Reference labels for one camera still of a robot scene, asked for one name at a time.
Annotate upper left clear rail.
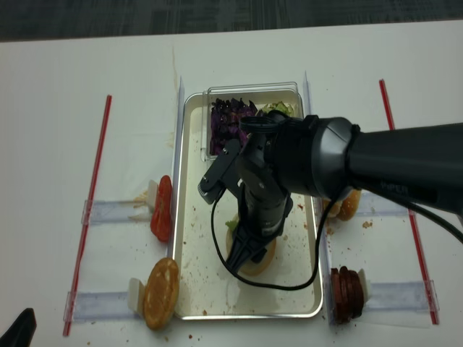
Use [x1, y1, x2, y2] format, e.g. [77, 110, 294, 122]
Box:
[81, 200, 152, 226]

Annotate bottom bun slice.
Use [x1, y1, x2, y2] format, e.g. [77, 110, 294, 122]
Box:
[226, 228, 276, 277]

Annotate clear plastic salad container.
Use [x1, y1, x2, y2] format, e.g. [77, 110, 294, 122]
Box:
[200, 82, 303, 166]

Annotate sesame bun right piece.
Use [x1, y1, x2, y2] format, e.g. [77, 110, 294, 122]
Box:
[328, 189, 362, 221]

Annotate white block behind tomato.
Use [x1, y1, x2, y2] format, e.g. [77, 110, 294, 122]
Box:
[145, 180, 158, 213]

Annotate white block behind bun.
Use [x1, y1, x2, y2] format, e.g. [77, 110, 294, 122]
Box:
[127, 278, 145, 317]

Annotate clear rail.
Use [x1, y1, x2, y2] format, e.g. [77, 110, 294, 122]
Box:
[81, 200, 152, 226]
[365, 280, 440, 312]
[355, 191, 415, 217]
[63, 291, 140, 322]

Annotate left red strip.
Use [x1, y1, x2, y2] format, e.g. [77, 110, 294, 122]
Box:
[62, 95, 112, 338]

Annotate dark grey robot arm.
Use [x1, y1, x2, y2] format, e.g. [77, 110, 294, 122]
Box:
[193, 111, 462, 278]

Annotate green lettuce piece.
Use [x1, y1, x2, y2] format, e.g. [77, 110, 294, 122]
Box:
[226, 215, 239, 231]

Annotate top bun left side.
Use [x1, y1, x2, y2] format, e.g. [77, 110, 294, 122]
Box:
[143, 257, 179, 330]

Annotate green lettuce pile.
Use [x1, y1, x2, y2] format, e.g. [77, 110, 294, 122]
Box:
[255, 101, 294, 117]

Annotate tomato slices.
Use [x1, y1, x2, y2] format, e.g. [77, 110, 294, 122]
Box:
[150, 175, 172, 243]

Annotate lower right clear rail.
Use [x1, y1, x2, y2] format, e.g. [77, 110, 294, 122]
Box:
[365, 280, 440, 312]

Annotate purple cabbage shreds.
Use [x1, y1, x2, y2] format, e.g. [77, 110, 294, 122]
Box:
[209, 98, 258, 155]

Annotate white metal tray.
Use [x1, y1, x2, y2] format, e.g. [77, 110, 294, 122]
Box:
[169, 93, 323, 320]

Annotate white block behind meat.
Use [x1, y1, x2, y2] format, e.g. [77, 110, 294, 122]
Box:
[357, 268, 371, 304]

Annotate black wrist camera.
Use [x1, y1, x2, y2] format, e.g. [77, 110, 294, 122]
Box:
[198, 139, 241, 205]

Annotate right red strip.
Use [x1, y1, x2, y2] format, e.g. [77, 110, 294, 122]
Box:
[378, 79, 440, 325]

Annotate lower left clear rail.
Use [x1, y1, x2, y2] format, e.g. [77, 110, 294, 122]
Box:
[63, 291, 140, 322]

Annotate sliced meat patties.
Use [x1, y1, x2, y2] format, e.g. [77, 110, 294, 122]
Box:
[331, 266, 367, 325]

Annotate red strip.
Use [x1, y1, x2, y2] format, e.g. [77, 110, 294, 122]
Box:
[378, 79, 440, 325]
[62, 95, 112, 338]

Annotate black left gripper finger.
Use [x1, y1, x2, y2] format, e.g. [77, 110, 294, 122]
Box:
[0, 308, 37, 347]

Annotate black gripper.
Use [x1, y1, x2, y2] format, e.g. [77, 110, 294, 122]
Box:
[226, 134, 292, 271]

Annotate upper right clear rail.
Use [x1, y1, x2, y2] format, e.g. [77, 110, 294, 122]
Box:
[355, 191, 415, 217]

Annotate black camera cable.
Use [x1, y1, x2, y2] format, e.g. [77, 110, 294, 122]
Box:
[210, 187, 463, 291]

